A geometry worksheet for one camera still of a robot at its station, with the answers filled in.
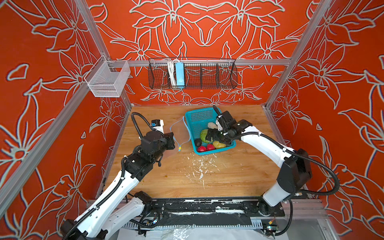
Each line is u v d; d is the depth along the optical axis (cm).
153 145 50
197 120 107
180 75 89
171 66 87
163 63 92
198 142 91
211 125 101
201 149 90
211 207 74
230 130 62
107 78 93
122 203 46
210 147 90
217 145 90
